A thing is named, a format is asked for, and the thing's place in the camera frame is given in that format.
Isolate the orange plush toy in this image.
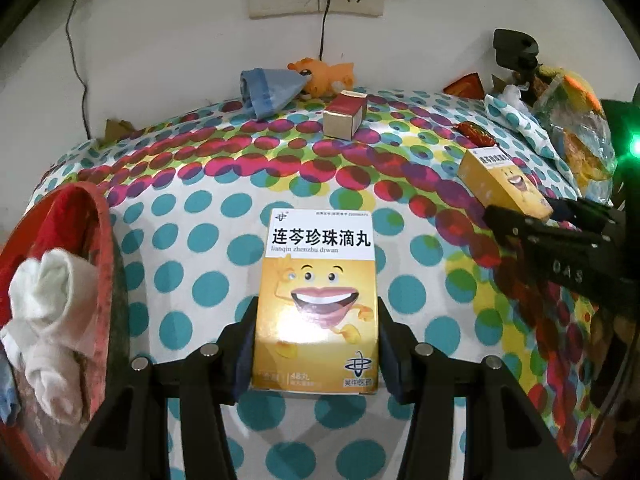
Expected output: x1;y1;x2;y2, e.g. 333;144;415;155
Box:
287;57;357;99

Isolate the black clamp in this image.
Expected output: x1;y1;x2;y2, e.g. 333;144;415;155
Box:
492;28;541;82

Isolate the polka dot tablecloth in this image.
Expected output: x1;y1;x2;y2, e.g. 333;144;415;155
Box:
30;91;640;480

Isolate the grey cable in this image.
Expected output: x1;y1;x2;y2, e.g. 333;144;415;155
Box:
64;0;92;141

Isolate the light blue sock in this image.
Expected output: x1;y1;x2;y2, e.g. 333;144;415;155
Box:
239;67;308;120
0;355;22;427

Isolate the clear plastic snack bag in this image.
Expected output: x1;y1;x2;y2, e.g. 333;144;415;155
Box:
532;66;617;202

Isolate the white sock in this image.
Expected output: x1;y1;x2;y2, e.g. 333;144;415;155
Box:
6;249;102;356
22;340;84;423

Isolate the thin charger cable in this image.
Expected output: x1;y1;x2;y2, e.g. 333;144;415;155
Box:
319;0;334;61

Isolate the small red gold box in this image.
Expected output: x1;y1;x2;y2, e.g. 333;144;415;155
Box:
322;91;367;140

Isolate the red packet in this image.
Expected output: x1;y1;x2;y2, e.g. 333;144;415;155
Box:
444;74;485;96
456;121;496;147

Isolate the yellow cartoon medicine box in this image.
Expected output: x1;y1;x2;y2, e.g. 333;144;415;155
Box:
457;146;553;220
250;208;379;395

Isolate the white polka dot cloth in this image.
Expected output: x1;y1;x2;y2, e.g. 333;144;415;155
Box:
484;85;577;182

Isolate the red sock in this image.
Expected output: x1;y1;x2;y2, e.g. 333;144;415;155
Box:
25;187;108;261

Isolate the round red basin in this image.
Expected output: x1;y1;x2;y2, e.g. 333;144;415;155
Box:
0;183;132;480

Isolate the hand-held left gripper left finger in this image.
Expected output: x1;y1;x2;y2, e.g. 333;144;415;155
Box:
60;297;261;480

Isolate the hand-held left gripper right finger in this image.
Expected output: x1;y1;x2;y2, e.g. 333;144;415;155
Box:
377;297;576;480

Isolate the brown cardboard piece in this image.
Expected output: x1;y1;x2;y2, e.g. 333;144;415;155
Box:
102;117;136;144

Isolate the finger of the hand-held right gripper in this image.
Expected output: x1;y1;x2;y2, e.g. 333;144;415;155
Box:
481;204;551;261
547;196;608;225

